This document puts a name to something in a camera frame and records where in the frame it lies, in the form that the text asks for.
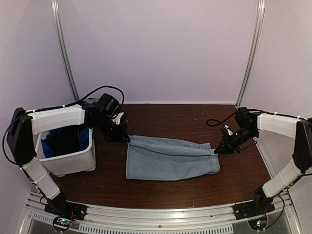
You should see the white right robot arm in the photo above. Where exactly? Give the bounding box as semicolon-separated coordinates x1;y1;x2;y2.
213;107;312;215

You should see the black garment in bin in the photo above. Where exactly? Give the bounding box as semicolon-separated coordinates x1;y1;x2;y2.
46;125;80;156

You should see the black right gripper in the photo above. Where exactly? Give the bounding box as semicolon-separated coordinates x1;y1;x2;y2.
215;127;257;155

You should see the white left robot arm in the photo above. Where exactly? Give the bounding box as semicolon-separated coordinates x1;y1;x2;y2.
2;93;130;216

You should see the left aluminium frame post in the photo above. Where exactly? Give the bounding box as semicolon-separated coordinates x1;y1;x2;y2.
51;0;79;101

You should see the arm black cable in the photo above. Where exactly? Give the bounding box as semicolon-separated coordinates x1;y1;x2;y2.
206;112;238;127
75;85;125;113

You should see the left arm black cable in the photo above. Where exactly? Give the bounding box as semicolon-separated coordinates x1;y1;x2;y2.
75;85;125;113

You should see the light blue denim skirt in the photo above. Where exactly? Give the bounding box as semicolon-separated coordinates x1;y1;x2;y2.
126;135;220;181

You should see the aluminium frame post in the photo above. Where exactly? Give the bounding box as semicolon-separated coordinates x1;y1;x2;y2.
235;0;266;108
51;0;79;101

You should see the front aluminium rail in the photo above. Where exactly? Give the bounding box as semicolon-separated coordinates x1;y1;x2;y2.
17;192;302;234

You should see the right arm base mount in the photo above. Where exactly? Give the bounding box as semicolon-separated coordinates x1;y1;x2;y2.
232;188;275;232

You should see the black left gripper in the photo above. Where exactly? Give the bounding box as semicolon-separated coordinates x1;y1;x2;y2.
91;116;130;143

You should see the right aluminium frame post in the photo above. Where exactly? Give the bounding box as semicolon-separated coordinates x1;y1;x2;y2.
235;0;266;108

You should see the white plastic laundry bin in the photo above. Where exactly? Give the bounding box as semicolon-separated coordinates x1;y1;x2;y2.
35;126;96;176

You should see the blue garment in bin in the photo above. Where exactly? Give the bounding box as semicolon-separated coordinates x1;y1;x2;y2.
41;125;89;158

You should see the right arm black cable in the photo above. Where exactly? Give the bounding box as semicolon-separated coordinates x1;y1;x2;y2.
206;112;238;127

